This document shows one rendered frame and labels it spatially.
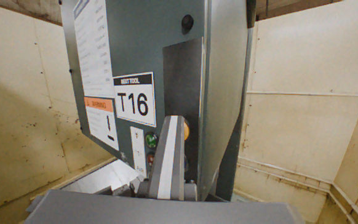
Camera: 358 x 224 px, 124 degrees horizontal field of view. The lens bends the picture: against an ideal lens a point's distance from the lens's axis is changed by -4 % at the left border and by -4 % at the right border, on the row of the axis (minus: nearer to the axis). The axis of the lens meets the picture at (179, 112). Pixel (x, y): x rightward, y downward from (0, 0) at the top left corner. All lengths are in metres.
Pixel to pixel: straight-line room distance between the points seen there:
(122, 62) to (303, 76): 1.15
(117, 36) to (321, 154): 1.37
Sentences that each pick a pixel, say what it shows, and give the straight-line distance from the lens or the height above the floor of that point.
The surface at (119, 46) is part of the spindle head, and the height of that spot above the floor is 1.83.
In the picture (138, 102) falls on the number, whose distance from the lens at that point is 0.16.
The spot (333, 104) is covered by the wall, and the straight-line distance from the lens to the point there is 1.24.
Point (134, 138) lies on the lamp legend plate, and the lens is 0.19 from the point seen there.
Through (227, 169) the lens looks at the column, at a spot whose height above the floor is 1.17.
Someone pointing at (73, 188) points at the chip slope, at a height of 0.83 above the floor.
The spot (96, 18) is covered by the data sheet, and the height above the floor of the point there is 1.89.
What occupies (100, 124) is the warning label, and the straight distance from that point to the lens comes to 0.31.
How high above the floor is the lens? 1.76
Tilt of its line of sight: 12 degrees down
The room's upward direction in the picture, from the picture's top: straight up
